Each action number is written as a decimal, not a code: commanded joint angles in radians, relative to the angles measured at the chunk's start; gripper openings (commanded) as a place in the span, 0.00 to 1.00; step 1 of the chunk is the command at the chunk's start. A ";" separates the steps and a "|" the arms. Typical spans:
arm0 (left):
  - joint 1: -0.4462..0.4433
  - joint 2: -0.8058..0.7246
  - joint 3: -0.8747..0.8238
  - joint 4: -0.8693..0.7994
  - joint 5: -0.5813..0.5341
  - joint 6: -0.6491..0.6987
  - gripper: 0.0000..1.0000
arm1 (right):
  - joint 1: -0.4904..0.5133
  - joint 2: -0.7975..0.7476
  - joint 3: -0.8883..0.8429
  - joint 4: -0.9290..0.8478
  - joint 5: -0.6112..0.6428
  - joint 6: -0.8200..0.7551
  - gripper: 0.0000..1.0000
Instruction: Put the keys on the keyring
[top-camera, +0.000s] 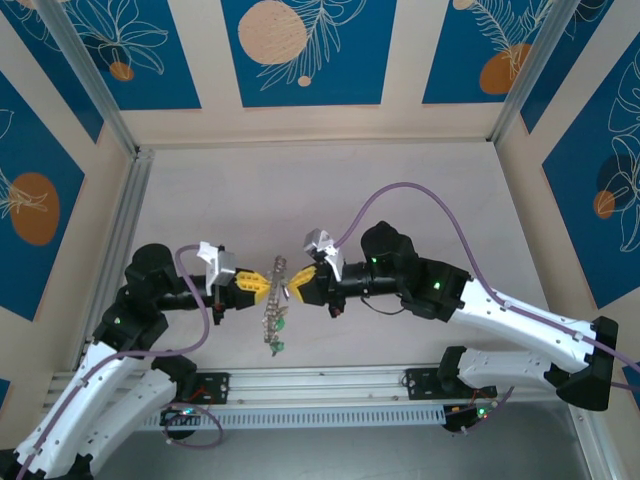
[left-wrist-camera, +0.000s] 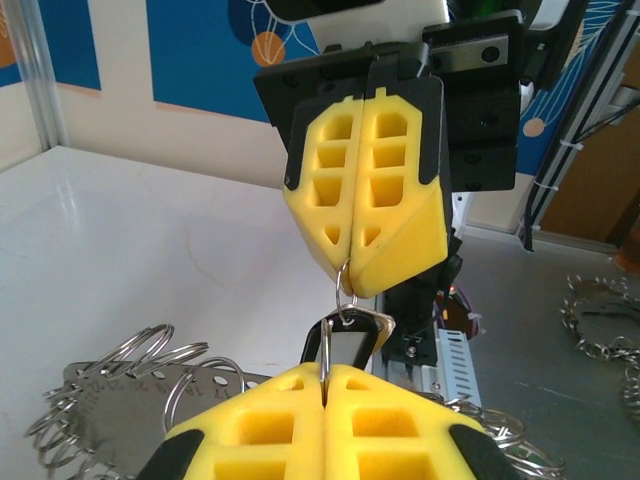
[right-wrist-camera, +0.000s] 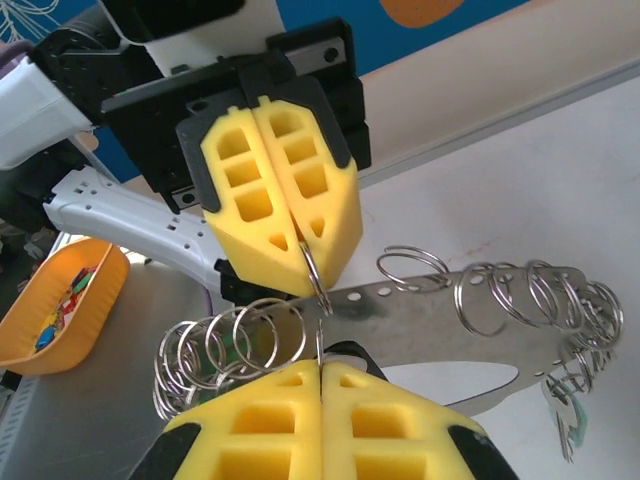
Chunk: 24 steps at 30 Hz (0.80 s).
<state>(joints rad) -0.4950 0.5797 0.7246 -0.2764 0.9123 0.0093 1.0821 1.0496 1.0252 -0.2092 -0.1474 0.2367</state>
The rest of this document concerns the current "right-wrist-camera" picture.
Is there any grey slotted cable duct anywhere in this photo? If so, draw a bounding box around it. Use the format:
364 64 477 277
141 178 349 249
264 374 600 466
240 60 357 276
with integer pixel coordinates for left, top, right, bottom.
0 374 29 441

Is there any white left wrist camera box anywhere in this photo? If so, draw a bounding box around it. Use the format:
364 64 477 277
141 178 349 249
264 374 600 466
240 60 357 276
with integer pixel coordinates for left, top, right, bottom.
97 0 282 76

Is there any green key tag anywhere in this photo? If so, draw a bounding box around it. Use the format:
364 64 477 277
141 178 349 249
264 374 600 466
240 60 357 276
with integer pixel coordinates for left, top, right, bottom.
219 319 254 364
567 392 590 449

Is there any key ring with coloured tags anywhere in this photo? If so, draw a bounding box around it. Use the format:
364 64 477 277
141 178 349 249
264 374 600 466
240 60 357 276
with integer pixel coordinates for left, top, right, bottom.
214 264 589 419

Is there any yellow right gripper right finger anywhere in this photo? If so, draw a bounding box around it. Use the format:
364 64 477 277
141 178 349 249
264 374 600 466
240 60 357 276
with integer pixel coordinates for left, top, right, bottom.
322 359 521 480

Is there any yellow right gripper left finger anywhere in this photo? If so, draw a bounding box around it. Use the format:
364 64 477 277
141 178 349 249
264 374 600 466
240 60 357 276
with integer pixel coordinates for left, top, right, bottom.
130 359 324 480

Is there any metal split keyring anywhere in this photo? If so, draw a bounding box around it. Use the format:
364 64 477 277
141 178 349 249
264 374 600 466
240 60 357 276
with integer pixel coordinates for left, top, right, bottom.
491 262 540 327
376 243 450 295
526 258 577 327
453 262 507 337
233 298 307 375
298 238 335 317
564 282 626 347
314 317 329 364
152 322 216 421
206 305 256 377

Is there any black key tag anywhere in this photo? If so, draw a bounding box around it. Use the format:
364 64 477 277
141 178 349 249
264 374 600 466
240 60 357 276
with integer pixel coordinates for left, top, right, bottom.
323 341 387 384

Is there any aluminium table edge rail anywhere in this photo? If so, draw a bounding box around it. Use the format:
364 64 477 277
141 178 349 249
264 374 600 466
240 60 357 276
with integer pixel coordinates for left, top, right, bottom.
358 63 640 190

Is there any blue floral wall panel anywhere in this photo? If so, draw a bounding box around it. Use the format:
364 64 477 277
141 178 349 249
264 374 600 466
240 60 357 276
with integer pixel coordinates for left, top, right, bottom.
0 0 534 184

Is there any orange plastic bin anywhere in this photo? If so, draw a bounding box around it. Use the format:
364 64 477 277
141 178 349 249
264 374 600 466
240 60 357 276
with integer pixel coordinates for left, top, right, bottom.
0 237 132 377

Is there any silver key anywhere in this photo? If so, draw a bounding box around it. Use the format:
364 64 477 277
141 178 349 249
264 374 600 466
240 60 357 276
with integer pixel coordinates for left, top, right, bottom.
542 377 576 464

